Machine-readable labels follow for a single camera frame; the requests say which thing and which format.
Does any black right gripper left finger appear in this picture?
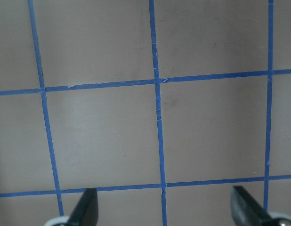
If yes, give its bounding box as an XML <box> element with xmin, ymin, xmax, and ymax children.
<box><xmin>66</xmin><ymin>188</ymin><xmax>99</xmax><ymax>226</ymax></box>

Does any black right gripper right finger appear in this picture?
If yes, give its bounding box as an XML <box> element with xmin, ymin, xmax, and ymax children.
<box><xmin>231</xmin><ymin>186</ymin><xmax>278</xmax><ymax>226</ymax></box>

